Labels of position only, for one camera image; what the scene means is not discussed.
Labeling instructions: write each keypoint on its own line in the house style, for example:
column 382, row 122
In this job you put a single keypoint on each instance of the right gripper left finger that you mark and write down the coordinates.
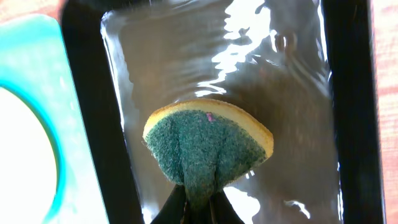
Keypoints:
column 173, row 210

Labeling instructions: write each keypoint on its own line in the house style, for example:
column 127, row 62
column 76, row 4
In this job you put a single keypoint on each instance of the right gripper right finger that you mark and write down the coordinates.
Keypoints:
column 222, row 211

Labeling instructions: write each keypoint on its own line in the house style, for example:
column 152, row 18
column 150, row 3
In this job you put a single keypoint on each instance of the green and yellow sponge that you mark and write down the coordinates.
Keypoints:
column 205, row 144

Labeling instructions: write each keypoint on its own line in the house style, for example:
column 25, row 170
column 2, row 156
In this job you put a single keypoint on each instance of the white plate with red stain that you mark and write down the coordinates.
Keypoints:
column 28, row 167

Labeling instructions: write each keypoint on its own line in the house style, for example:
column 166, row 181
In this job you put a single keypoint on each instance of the black water tray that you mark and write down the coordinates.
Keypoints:
column 303, row 69

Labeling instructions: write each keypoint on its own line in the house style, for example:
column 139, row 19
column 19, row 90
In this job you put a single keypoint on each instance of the blue plastic tray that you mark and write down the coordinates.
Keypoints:
column 35, row 68

